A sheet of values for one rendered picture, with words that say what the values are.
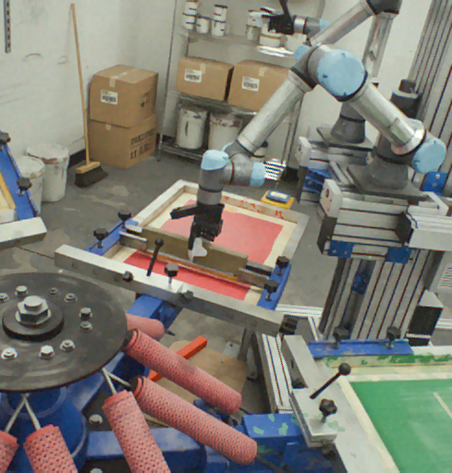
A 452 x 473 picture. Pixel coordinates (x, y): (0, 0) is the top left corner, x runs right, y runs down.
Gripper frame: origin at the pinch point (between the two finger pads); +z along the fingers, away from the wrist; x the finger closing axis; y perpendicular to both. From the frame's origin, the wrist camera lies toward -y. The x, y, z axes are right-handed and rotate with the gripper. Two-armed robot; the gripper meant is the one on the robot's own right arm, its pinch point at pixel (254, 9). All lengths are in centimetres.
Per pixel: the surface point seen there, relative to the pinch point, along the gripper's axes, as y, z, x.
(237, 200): 62, -23, -60
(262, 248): 61, -43, -87
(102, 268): 45, -11, -142
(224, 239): 61, -30, -90
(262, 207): 62, -34, -59
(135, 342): 20, -45, -183
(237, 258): 47, -43, -115
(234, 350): 162, -29, -46
